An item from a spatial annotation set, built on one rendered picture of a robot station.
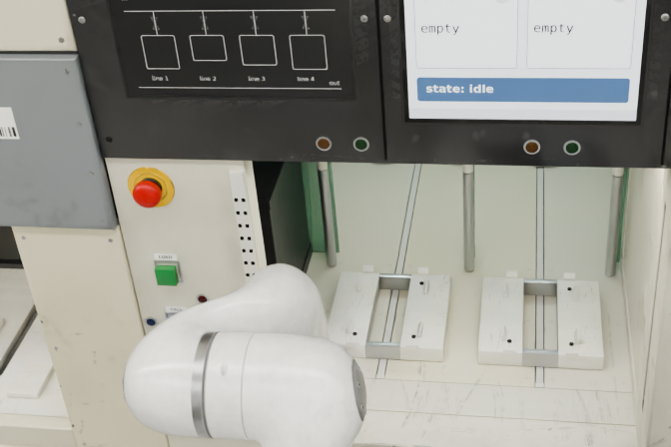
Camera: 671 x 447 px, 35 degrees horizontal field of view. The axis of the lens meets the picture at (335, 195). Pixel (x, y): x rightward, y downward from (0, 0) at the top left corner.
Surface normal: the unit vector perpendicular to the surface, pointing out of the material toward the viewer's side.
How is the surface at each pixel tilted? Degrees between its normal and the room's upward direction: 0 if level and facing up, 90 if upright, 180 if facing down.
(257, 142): 90
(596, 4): 90
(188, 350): 11
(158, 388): 55
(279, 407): 61
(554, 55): 90
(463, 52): 90
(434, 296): 0
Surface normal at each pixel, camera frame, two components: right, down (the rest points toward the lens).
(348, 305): -0.07, -0.83
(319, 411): 0.01, -0.04
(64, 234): -0.16, 0.55
